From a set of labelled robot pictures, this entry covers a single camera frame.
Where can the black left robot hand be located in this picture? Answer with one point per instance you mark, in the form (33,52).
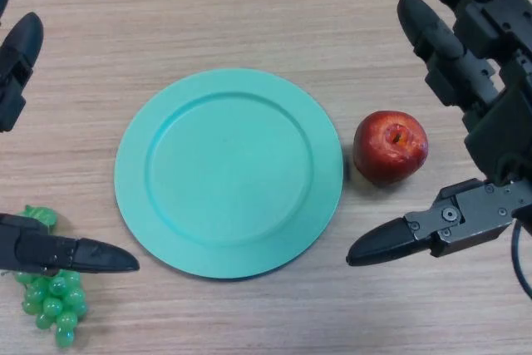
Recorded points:
(25,247)

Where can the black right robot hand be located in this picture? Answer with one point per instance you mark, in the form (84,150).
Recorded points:
(498,122)

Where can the green grapes bunch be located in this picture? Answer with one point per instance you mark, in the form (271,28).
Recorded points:
(54,305)

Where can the teal round plate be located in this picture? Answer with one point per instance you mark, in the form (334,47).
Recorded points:
(228,172)

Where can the red apple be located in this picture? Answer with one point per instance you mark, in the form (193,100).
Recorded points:
(382,155)

